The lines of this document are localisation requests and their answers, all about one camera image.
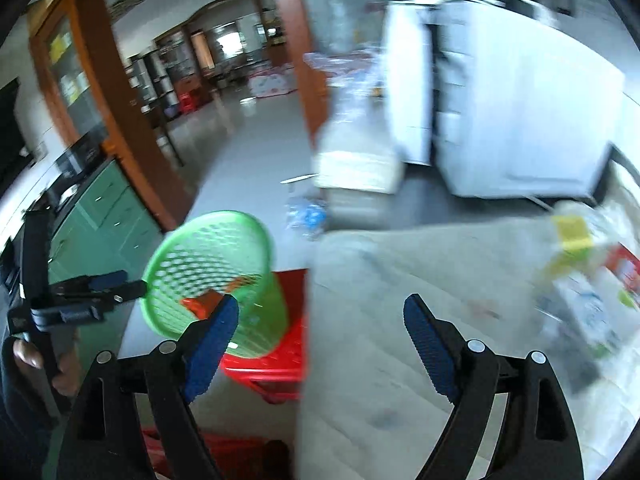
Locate brown wooden pillar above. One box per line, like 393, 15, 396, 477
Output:
265, 0, 332, 147

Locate person's left forearm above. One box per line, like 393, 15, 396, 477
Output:
0, 337, 63, 480

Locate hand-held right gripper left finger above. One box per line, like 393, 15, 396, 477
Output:
56, 295, 240, 480

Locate clear plastic bag pile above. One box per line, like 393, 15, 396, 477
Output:
302, 47, 387, 128

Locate brown wooden door frame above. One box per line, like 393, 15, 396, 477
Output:
29, 0, 197, 234

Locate red plastic stool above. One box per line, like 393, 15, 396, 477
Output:
220, 268, 309, 406

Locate red packet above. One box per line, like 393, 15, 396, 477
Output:
606, 241, 640, 297

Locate person's left hand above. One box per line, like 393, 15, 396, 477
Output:
12, 336, 82, 397

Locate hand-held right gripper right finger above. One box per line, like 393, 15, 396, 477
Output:
403, 293, 586, 480

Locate yellow labelled packet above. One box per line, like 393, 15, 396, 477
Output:
549, 214, 597, 255

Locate white printed carton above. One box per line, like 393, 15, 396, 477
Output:
537, 264, 637, 362

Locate wooden display cabinet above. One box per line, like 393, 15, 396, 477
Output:
154, 0, 287, 92

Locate grey storage shelf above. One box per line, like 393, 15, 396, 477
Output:
126, 51, 177, 122

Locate white refrigerator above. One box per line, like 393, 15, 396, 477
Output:
382, 0, 627, 199

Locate green plastic mesh basket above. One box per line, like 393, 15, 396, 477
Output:
141, 210, 290, 360

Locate blue and white crumpled wrapper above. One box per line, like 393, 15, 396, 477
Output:
284, 197, 328, 240

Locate white cardboard box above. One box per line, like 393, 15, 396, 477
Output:
314, 149, 404, 194

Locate floral patterned box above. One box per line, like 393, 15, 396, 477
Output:
249, 71, 297, 98

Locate black countertop appliance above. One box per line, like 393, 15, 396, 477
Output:
54, 131, 110, 177

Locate green cabinet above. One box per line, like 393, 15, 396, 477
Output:
49, 157, 167, 283

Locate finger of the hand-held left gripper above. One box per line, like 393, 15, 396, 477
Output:
50, 270, 130, 295
31, 281, 149, 327

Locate orange wrapper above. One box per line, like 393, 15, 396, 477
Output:
180, 294, 223, 320

